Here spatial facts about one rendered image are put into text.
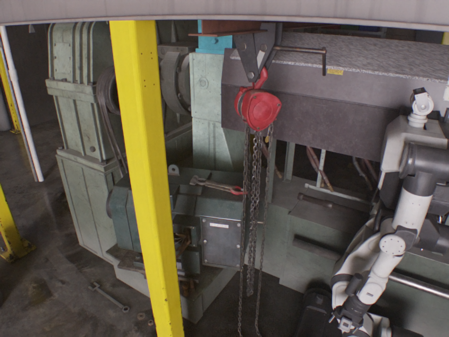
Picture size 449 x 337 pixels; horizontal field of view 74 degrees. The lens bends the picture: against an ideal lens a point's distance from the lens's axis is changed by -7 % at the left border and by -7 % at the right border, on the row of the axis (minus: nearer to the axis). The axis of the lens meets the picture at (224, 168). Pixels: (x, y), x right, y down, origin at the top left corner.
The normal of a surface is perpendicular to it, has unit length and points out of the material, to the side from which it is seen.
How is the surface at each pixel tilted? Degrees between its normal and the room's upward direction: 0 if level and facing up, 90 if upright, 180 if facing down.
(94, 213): 90
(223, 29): 90
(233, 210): 45
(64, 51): 80
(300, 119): 90
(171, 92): 103
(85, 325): 0
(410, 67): 30
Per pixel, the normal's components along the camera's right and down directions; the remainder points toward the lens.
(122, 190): -0.15, -0.32
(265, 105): 0.36, 0.21
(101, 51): 0.85, 0.24
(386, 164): -0.94, 0.07
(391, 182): -0.94, 0.26
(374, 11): -0.53, 0.39
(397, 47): -0.26, -0.58
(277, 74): -0.51, 0.19
